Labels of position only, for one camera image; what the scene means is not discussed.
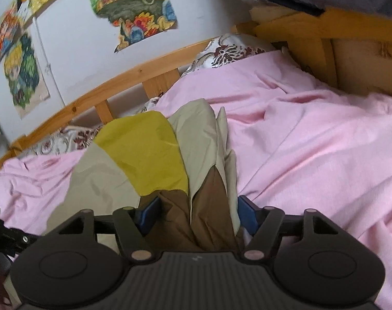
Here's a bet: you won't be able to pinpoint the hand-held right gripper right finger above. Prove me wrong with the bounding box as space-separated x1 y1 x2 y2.
237 195 342 262

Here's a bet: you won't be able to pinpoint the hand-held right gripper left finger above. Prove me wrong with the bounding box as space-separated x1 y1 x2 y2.
57 196 162 263

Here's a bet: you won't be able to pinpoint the white wall cable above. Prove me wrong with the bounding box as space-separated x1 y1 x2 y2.
33 19 66 108

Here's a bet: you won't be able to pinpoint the yellow brown beige jacket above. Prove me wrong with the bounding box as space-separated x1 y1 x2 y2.
45 98 249 256

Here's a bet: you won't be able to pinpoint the floral satin quilt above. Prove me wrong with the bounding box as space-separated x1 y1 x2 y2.
24 96 166 156

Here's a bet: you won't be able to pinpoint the blond cartoon child poster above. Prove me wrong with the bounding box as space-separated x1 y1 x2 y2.
4 32 51 120

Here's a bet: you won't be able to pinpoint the pink bed sheet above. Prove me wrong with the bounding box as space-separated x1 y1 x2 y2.
0 50 392 310

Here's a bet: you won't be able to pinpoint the wooden bed frame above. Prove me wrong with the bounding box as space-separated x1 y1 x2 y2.
0 6 392 175

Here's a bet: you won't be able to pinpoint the floral satin pillow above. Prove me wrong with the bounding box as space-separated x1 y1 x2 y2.
182 34 278 75

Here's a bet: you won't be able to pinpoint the red-haired cartoon poster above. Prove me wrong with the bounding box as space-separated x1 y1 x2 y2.
0 0 22 69

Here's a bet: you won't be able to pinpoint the torn colourful landscape poster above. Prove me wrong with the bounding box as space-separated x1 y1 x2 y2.
85 0 179 54

